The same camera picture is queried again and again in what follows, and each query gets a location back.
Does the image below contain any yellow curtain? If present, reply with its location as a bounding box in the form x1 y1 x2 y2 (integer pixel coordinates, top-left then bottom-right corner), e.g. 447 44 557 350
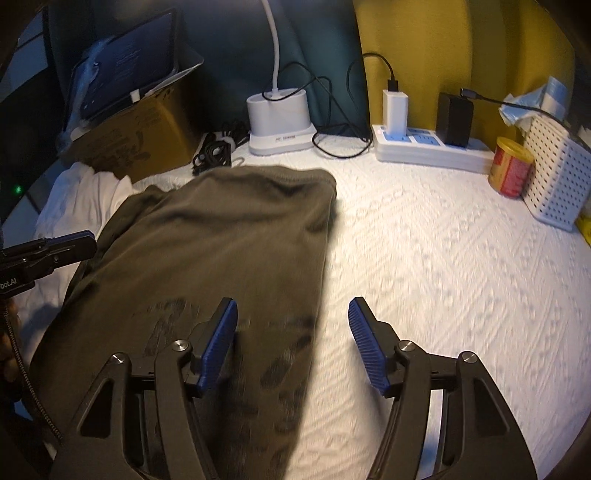
353 0 575 147

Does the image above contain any black braided cable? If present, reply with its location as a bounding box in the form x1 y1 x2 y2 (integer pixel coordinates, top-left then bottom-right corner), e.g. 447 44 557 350
2 303 63 441

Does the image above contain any teal curtain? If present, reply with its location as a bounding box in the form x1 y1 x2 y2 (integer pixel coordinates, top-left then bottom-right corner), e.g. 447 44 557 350
47 1 369 136

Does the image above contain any white perforated basket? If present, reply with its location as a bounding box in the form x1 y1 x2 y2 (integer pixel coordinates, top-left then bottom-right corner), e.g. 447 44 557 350
522 115 590 231

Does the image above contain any white power strip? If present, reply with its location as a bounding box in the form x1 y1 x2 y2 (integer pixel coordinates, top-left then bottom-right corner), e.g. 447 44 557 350
373 125 494 174

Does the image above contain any red tin can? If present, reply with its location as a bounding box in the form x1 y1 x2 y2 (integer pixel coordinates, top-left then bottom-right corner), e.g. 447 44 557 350
488 137 534 198

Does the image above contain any white cloth garment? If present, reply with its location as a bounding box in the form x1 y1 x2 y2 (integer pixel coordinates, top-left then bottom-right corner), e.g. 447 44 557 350
16 162 133 359

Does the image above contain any black charger adapter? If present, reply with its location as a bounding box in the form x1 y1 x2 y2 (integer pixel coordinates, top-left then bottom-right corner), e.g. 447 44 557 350
435 92 474 148

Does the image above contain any white desk lamp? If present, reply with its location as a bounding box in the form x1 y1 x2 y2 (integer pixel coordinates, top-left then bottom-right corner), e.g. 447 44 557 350
246 0 317 156

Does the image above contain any yellow snack bag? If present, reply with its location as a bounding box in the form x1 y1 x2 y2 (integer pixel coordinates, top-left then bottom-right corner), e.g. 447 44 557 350
575 214 591 245

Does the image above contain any brown t-shirt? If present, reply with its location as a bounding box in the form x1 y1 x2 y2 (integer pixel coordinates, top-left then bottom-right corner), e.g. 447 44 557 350
30 166 337 479

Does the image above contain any white charger adapter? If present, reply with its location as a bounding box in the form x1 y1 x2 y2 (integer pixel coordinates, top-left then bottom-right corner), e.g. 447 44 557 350
383 90 409 137

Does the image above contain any tablet computer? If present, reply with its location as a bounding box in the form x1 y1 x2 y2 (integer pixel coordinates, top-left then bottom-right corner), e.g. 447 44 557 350
80 8 178 122

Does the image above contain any bundled black cable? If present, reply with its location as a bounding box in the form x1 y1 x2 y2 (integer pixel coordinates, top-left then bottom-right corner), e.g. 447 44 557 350
191 131 240 176

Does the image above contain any cardboard box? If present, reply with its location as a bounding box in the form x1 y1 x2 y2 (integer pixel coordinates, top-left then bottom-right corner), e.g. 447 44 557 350
62 84 198 182

